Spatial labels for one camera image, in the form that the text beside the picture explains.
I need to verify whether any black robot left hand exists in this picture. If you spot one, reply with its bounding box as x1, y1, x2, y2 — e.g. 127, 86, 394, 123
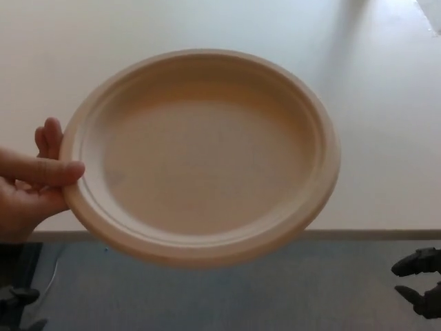
0, 288, 48, 331

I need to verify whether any thin white floor cable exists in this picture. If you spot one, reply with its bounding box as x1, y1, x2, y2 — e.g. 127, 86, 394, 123
34, 257, 60, 313

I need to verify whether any beige round paper plate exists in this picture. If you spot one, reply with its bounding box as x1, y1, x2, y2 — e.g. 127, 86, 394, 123
59, 48, 342, 270

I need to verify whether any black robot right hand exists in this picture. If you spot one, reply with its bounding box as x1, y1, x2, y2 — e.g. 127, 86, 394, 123
391, 248, 441, 331

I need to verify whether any person's bare hand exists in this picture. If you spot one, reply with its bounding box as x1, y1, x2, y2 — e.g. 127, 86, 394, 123
0, 116, 86, 244

